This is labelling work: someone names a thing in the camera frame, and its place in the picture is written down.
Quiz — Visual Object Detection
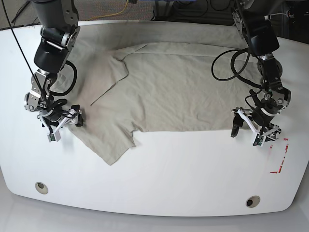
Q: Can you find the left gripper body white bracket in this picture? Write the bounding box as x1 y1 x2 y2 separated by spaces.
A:
232 107 281 140

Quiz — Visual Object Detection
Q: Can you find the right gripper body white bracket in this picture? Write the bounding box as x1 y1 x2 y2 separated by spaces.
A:
38 105 82 134

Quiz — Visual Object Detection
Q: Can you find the beige t-shirt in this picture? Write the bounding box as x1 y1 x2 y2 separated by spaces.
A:
67 22 250 165

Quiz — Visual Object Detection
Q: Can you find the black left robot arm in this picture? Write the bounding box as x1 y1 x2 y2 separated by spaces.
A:
227 0 291 146

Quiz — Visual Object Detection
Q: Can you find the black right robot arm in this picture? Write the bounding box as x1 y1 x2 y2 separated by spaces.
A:
25 0 83 142

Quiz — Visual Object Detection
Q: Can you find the red tape rectangle marking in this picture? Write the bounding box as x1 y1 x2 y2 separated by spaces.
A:
269 138 290 174

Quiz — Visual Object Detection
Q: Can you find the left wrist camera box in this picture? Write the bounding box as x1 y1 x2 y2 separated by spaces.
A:
252 134 266 146

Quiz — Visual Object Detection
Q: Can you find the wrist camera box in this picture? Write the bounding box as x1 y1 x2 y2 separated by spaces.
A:
252 134 266 146
47 131 61 142

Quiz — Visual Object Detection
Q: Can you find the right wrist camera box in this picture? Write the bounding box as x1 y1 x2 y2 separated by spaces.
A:
47 131 61 142

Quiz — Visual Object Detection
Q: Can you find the left table cable grommet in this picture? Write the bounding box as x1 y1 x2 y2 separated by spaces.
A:
35 182 48 195

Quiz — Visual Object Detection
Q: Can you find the table cable grommet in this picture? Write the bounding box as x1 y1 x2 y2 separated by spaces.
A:
245 195 261 208
35 182 48 195

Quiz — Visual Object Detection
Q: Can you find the right table cable grommet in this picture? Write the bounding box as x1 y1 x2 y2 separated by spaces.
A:
245 195 261 208

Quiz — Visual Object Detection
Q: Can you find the white cable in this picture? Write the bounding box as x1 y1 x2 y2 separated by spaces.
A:
267 10 288 17

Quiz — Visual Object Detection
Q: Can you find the yellow cable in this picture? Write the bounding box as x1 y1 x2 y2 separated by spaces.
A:
88 0 128 21

